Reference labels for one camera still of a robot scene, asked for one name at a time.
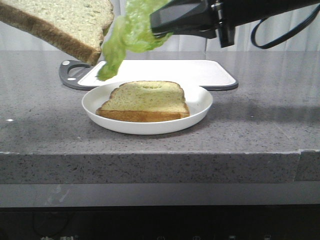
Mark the white curtain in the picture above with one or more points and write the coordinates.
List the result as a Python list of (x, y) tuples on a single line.
[(13, 39)]

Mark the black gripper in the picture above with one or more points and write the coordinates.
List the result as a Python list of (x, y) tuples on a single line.
[(202, 18)]

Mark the white grey cutting board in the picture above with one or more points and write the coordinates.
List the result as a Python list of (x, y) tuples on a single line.
[(204, 73)]

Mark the green lettuce leaf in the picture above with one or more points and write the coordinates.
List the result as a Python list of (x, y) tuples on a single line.
[(131, 32)]

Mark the bread slice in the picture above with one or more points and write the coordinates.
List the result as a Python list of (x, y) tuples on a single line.
[(145, 101), (76, 27)]

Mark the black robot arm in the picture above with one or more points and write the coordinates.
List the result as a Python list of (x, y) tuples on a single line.
[(240, 12)]

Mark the white round plate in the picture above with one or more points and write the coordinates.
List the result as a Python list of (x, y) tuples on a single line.
[(198, 100)]

